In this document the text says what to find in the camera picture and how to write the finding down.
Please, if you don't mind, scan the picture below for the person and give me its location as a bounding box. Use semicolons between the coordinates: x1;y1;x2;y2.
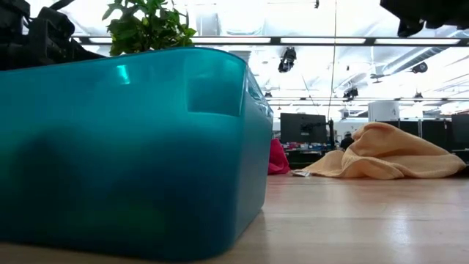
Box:
339;131;356;151

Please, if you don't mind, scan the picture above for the green potted plant black pot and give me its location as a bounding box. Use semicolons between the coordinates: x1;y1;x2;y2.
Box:
101;0;198;57

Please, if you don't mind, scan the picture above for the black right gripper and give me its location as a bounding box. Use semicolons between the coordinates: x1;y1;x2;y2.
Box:
380;0;429;38

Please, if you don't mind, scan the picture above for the black aluminium frame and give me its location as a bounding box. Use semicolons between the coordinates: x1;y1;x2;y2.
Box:
72;35;469;48

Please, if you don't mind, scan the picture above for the black computer monitor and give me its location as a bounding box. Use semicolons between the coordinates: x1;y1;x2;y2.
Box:
280;112;328;144

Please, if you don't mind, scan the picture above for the black ceiling-hung camera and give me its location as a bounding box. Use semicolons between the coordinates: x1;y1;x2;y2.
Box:
277;46;298;74

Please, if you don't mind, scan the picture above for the orange cloth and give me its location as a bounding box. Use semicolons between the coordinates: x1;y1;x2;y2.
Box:
300;121;468;180

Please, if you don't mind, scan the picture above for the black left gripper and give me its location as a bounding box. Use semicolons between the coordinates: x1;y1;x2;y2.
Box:
28;6;78;64

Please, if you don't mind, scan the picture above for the red cloth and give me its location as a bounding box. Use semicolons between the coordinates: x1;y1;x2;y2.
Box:
267;138;292;176

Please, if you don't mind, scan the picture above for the teal plastic container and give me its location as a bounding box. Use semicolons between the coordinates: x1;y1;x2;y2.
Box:
0;46;275;263

